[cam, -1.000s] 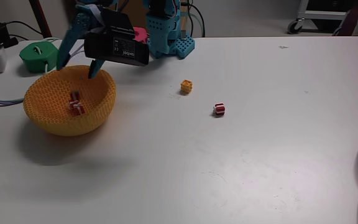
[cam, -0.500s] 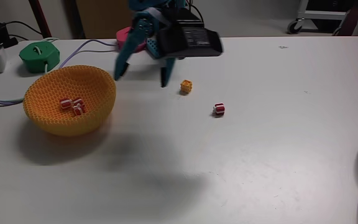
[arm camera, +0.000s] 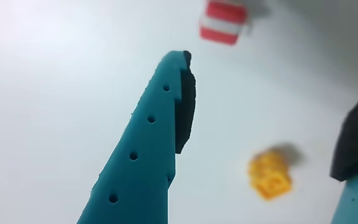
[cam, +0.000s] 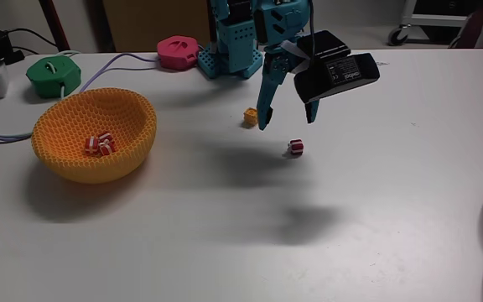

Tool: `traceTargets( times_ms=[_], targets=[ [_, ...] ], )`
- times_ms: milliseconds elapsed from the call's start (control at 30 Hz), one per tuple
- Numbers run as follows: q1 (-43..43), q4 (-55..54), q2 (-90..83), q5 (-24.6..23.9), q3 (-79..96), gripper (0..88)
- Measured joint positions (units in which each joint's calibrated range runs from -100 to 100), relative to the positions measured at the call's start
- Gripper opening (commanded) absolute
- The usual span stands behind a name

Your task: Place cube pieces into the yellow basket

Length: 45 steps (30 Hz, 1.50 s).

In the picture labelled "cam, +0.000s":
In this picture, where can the yellow cube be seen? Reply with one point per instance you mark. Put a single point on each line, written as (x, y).
(250, 116)

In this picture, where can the yellow honeycomb basket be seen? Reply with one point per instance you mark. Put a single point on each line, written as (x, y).
(78, 168)

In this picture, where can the pink octagonal box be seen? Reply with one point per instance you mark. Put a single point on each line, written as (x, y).
(176, 52)

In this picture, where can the brown board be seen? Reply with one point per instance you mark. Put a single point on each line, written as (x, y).
(149, 23)

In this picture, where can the grey wheeled cart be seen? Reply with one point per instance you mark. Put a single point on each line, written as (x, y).
(430, 20)

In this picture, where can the dark red chair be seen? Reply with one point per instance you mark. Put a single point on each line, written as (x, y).
(474, 29)

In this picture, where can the green octagonal box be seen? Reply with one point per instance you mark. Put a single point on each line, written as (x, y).
(53, 77)

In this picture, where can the dark red pole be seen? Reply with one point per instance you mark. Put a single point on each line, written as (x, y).
(55, 25)

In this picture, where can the black webcam with mount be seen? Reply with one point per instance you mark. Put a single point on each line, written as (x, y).
(342, 71)

